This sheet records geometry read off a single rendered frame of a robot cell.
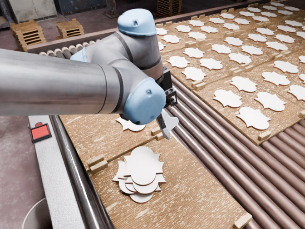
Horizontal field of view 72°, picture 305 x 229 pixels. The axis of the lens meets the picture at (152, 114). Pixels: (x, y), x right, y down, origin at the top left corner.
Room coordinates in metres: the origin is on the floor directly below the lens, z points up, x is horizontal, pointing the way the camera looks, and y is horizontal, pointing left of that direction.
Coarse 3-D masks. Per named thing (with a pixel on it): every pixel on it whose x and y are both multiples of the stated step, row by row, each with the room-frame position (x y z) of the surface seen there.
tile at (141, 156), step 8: (136, 152) 0.44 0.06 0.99; (144, 152) 0.44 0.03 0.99; (152, 152) 0.44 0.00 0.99; (128, 160) 0.41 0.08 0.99; (136, 160) 0.41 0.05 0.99; (144, 160) 0.41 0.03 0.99; (152, 160) 0.41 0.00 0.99; (128, 168) 0.38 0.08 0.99; (136, 168) 0.38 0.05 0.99; (144, 168) 0.38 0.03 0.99; (152, 168) 0.38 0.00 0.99; (160, 168) 0.38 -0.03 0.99; (128, 176) 0.35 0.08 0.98; (136, 176) 0.35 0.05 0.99; (144, 176) 0.35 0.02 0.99; (152, 176) 0.35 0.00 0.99; (144, 184) 0.32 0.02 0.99
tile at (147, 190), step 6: (162, 162) 0.41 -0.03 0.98; (156, 174) 0.36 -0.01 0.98; (126, 180) 0.34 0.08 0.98; (132, 180) 0.34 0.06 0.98; (156, 180) 0.34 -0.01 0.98; (162, 180) 0.34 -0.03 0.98; (138, 186) 0.32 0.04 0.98; (144, 186) 0.32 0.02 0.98; (150, 186) 0.32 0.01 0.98; (156, 186) 0.32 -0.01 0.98; (138, 192) 0.31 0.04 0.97; (144, 192) 0.30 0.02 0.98; (150, 192) 0.30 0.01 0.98
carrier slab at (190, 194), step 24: (144, 144) 0.52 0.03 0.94; (168, 144) 0.52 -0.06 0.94; (168, 168) 0.41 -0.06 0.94; (192, 168) 0.41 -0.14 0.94; (120, 192) 0.33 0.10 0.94; (168, 192) 0.33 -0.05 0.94; (192, 192) 0.33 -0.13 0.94; (216, 192) 0.33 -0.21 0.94; (120, 216) 0.25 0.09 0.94; (144, 216) 0.25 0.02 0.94; (168, 216) 0.25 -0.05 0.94; (192, 216) 0.25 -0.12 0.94; (216, 216) 0.25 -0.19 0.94; (240, 216) 0.25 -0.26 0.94
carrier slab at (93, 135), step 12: (72, 120) 0.65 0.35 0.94; (84, 120) 0.65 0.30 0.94; (96, 120) 0.65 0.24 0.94; (108, 120) 0.65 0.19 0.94; (72, 132) 0.59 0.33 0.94; (84, 132) 0.59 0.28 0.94; (96, 132) 0.59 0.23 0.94; (108, 132) 0.59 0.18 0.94; (120, 132) 0.59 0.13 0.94; (132, 132) 0.59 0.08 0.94; (144, 132) 0.59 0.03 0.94; (84, 144) 0.52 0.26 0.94; (96, 144) 0.52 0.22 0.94; (108, 144) 0.52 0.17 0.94; (120, 144) 0.52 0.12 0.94; (132, 144) 0.52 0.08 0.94; (84, 156) 0.47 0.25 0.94; (96, 156) 0.47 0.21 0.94; (108, 156) 0.47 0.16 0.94
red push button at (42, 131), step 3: (42, 126) 0.63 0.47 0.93; (45, 126) 0.63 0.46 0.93; (33, 129) 0.61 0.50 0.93; (36, 129) 0.61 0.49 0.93; (39, 129) 0.61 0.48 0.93; (42, 129) 0.61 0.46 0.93; (45, 129) 0.61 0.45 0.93; (33, 132) 0.59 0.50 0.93; (36, 132) 0.59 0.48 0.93; (39, 132) 0.59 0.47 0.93; (42, 132) 0.59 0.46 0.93; (45, 132) 0.59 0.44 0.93; (48, 132) 0.59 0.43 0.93; (33, 135) 0.57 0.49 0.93; (36, 135) 0.57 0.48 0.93; (39, 135) 0.57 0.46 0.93; (42, 135) 0.57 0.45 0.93; (33, 138) 0.56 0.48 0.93
